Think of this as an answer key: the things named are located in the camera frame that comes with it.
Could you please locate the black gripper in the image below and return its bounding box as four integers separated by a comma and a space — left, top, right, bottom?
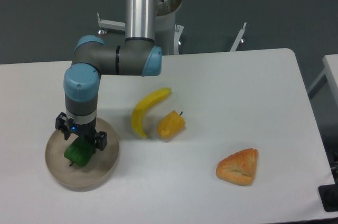
55, 112, 108, 153

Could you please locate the green bell pepper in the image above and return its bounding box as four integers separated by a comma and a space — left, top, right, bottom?
64, 137, 93, 167

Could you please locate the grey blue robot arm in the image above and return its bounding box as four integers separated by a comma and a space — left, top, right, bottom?
55, 0, 162, 151

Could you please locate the beige round plate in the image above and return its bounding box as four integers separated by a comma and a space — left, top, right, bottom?
44, 117, 121, 192

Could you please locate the yellow bell pepper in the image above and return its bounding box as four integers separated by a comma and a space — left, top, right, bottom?
156, 110, 186, 139

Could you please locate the yellow banana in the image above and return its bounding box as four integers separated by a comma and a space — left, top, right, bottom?
131, 87, 172, 138

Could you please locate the golden triangular pastry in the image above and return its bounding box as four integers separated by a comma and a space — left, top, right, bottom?
216, 148, 259, 186

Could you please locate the black device at edge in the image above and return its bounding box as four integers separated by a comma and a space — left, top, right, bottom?
318, 184, 338, 212

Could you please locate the white side table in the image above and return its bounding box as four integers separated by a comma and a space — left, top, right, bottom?
307, 54, 338, 104

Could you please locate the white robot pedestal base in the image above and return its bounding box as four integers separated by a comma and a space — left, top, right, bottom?
97, 0, 247, 55

